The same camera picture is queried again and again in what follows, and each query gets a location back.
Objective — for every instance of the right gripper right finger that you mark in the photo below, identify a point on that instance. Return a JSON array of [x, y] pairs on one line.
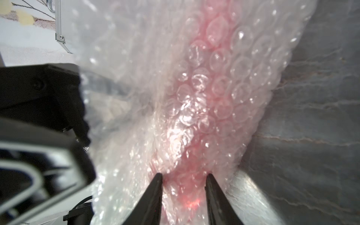
[[219, 210]]

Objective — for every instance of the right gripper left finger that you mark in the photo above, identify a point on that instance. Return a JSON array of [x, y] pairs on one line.
[[148, 209]]

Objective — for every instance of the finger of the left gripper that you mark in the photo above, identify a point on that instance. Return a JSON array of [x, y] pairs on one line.
[[46, 95], [39, 168]]

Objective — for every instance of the pink red bottle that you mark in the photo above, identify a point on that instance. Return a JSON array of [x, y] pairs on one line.
[[201, 115]]

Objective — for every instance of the bubble wrap sheet stack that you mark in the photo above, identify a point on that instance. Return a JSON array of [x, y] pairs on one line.
[[127, 50]]

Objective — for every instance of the grey metal case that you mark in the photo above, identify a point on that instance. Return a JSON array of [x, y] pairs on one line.
[[62, 10]]

